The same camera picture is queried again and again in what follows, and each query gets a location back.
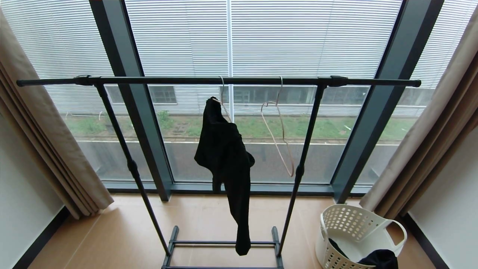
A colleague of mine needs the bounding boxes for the black garment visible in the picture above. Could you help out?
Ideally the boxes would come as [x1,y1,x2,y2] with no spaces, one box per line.
[329,237,399,269]

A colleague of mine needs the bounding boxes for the beige curtain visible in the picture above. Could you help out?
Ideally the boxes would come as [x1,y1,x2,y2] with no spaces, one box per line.
[359,7,478,221]
[0,7,114,220]

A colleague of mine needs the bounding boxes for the window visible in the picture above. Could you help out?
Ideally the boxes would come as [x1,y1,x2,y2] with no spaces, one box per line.
[0,0,478,202]

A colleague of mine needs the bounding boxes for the black clothes rack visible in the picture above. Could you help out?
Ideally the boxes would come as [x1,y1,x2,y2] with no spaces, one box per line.
[16,75,422,269]

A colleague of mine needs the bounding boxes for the black shorts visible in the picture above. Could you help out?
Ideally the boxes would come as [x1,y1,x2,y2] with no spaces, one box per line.
[194,96,255,256]

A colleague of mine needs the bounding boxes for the pink clothes hanger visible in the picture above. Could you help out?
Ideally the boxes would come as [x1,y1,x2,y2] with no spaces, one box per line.
[260,77,295,177]
[211,76,233,123]

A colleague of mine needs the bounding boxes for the white laundry basket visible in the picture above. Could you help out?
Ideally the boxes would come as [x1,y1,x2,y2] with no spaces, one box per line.
[315,204,407,269]

